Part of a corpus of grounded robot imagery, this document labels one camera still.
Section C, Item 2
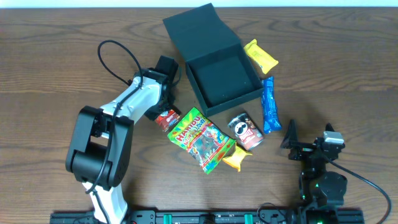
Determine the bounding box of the blue Oreo cookie pack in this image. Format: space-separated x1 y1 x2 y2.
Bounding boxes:
261 77 282 134

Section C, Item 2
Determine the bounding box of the small Pringles can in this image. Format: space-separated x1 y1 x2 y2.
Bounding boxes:
228 113 264 151

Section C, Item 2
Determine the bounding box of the red Hello Panda box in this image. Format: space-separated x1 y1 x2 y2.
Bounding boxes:
155 109 180 132

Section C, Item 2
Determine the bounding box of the small yellow snack packet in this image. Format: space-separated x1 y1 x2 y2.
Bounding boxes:
222 144 252 172

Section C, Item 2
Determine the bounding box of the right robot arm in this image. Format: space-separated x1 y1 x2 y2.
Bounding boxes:
280 119 348 223

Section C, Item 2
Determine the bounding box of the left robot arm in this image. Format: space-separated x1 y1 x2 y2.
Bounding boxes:
65 55 178 223

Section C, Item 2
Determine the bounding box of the black open gift box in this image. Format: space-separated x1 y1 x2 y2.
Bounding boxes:
163 4 264 116

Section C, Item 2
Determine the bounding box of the green Haribo gummy bag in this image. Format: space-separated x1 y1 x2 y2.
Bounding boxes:
167 107 236 174

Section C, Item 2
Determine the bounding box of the yellow snack bar wrapper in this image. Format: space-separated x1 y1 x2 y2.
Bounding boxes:
243 39 279 74

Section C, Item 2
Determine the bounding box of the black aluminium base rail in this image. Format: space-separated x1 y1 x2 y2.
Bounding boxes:
49 207 365 224

